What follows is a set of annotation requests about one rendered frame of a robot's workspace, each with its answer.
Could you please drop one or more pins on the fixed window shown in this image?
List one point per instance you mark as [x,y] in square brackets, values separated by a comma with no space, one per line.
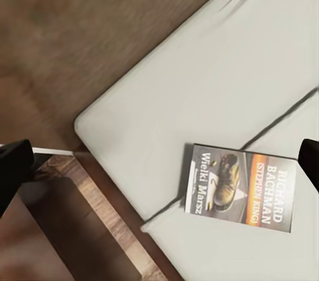
[40,159]

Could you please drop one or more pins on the hardback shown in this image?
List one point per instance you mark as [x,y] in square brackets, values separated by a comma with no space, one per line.
[241,186]

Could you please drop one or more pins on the bed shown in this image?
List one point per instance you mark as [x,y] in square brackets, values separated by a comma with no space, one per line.
[130,85]

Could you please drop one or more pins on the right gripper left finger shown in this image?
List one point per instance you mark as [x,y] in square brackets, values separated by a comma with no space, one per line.
[16,160]

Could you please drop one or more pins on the nightstand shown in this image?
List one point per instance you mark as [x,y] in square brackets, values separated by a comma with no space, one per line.
[50,232]

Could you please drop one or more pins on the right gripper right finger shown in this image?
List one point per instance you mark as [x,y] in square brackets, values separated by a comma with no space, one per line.
[308,159]

